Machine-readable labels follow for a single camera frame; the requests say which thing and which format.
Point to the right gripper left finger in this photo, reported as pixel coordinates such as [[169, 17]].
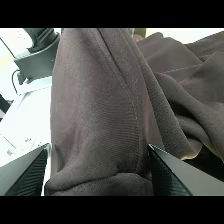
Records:
[[23, 176]]

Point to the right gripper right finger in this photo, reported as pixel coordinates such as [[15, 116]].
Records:
[[176, 176]]

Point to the grey garment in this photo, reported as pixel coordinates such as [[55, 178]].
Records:
[[100, 116]]

